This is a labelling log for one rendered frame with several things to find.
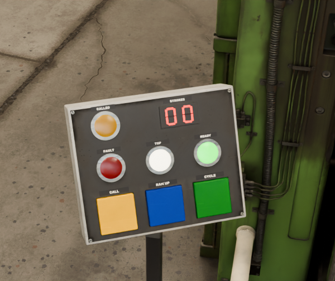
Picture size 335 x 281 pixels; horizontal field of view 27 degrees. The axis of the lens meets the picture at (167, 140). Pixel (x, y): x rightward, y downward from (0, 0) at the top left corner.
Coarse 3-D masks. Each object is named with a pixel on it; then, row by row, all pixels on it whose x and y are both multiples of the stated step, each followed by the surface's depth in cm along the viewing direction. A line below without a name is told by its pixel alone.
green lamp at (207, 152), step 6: (204, 144) 142; (210, 144) 143; (198, 150) 142; (204, 150) 142; (210, 150) 143; (216, 150) 143; (198, 156) 142; (204, 156) 143; (210, 156) 143; (216, 156) 143; (204, 162) 143; (210, 162) 143
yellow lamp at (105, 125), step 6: (96, 120) 137; (102, 120) 137; (108, 120) 137; (114, 120) 138; (96, 126) 137; (102, 126) 137; (108, 126) 138; (114, 126) 138; (102, 132) 137; (108, 132) 138
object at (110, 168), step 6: (102, 162) 138; (108, 162) 138; (114, 162) 139; (120, 162) 139; (102, 168) 138; (108, 168) 139; (114, 168) 139; (120, 168) 139; (102, 174) 139; (108, 174) 139; (114, 174) 139
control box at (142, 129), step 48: (144, 96) 140; (192, 96) 141; (96, 144) 138; (144, 144) 140; (192, 144) 142; (96, 192) 139; (144, 192) 141; (192, 192) 143; (240, 192) 146; (96, 240) 140
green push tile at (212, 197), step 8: (200, 184) 143; (208, 184) 143; (216, 184) 144; (224, 184) 144; (200, 192) 143; (208, 192) 143; (216, 192) 144; (224, 192) 144; (200, 200) 143; (208, 200) 144; (216, 200) 144; (224, 200) 144; (200, 208) 144; (208, 208) 144; (216, 208) 144; (224, 208) 145; (200, 216) 144; (208, 216) 144
